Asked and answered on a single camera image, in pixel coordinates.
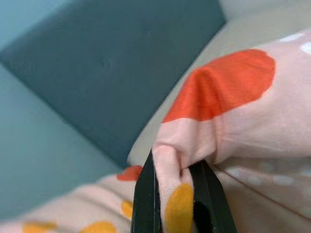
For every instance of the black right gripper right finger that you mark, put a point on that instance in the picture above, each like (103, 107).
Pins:
(211, 199)

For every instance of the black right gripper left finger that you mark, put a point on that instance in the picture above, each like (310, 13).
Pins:
(145, 199)

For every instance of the pink pillow with orange spots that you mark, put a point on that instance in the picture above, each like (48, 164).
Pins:
(255, 126)

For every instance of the teal headboard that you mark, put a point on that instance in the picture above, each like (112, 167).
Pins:
(109, 68)

